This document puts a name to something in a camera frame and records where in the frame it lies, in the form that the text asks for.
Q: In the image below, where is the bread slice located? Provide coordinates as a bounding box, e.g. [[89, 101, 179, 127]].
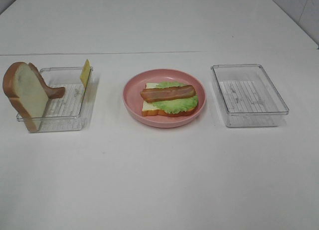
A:
[[142, 83, 197, 117], [2, 62, 48, 132]]

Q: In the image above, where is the green lettuce leaf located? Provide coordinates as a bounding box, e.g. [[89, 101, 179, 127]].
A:
[[147, 82, 198, 114]]

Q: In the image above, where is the bacon strip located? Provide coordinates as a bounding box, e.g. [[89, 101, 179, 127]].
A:
[[28, 63, 65, 99], [140, 85, 196, 103]]

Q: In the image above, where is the pink round plate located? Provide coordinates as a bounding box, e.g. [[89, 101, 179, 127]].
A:
[[123, 69, 206, 128]]

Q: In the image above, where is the yellow cheese slice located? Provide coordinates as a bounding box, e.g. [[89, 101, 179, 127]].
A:
[[80, 59, 91, 88]]

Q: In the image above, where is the clear left plastic tray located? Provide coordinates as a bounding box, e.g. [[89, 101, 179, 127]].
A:
[[16, 66, 94, 134]]

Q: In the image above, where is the clear plastic tray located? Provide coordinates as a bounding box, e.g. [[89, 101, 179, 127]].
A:
[[211, 64, 289, 127], [16, 66, 94, 134]]

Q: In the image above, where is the clear right plastic tray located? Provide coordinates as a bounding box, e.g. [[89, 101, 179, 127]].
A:
[[211, 64, 289, 127]]

